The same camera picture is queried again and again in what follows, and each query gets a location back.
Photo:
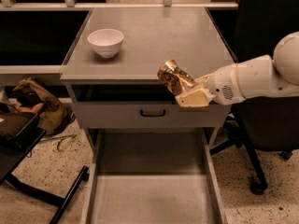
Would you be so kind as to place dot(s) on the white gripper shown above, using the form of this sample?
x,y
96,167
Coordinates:
x,y
222,85

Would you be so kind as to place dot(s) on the crushed orange soda can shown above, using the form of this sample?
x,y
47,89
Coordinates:
x,y
174,78

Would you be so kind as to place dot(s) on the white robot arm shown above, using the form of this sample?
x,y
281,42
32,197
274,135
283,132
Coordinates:
x,y
265,76

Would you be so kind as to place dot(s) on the grey drawer cabinet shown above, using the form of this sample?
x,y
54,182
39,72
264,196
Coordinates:
x,y
152,36

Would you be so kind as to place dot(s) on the grey open middle drawer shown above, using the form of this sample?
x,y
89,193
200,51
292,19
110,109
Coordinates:
x,y
152,178

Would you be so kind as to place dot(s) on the grey upper drawer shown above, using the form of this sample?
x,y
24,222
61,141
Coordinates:
x,y
118,115

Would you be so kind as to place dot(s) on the black office chair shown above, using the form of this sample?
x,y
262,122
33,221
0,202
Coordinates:
x,y
266,124

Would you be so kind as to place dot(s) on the white ceramic bowl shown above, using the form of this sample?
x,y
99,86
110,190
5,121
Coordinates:
x,y
106,42

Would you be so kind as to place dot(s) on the brown bag on floor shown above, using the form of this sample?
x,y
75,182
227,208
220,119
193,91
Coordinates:
x,y
54,115

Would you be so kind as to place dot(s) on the black side table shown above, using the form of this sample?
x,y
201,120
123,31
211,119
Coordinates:
x,y
52,167

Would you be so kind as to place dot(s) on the black box on table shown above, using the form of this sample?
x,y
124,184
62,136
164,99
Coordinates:
x,y
15,126

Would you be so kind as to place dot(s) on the black drawer handle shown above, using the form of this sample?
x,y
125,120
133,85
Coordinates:
x,y
152,114

